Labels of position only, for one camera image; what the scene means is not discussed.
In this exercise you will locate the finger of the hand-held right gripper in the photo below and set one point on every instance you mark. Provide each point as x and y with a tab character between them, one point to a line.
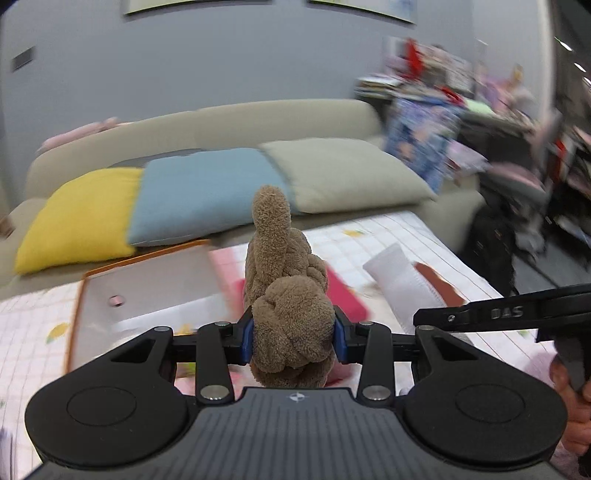
448	318

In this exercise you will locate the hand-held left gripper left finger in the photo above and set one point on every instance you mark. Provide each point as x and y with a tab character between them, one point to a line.
247	339

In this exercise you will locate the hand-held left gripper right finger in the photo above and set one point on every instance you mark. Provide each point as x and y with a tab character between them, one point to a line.
339	339

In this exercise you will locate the brown plush toy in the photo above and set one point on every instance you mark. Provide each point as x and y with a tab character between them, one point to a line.
291	318

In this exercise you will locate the orange cardboard box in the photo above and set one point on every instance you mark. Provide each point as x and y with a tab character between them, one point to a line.
147	290

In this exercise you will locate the person's right hand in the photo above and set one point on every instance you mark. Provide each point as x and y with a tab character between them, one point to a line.
579	415

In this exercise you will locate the reddish brown cloth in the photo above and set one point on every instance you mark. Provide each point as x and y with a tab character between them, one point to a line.
438	284

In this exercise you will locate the red lidded clear box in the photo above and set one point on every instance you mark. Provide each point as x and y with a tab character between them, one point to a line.
344	295

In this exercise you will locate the black backpack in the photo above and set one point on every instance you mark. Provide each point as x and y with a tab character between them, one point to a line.
491	244

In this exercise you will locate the pink grey desk chair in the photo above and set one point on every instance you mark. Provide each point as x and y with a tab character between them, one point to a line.
517	184

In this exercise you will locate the clear bags of papers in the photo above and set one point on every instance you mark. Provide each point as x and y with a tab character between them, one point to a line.
466	157

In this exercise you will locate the grey pillow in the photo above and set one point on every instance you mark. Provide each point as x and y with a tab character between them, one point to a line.
346	175

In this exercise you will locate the blue printed pillow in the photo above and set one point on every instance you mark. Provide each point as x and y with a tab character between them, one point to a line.
420	134

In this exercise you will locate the grey desk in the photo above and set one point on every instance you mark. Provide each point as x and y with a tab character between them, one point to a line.
503	122

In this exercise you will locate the grey striped cushion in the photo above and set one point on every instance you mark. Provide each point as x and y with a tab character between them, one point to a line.
157	157

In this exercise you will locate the yellow pillow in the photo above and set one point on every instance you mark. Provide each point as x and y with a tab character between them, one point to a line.
78	217

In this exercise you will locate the green paper sheet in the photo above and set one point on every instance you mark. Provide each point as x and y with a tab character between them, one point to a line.
478	108

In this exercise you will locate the beige sofa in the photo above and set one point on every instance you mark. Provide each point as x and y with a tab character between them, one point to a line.
231	124

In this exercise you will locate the lemon print checked tablecloth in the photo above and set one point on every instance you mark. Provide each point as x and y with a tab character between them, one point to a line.
27	332

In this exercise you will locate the purple backpack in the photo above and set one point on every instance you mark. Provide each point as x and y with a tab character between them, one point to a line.
508	87

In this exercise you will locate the stack of books and papers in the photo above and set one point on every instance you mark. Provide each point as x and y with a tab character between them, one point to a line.
378	85

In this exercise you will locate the red hanging decoration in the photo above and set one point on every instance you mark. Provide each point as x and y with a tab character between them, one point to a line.
412	55

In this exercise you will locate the long pink plush toy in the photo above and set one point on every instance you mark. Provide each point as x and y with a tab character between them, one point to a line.
78	134

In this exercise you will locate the framed wall picture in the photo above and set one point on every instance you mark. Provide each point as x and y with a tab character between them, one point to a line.
364	7

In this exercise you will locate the dark wall plate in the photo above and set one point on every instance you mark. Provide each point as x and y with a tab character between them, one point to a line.
24	58

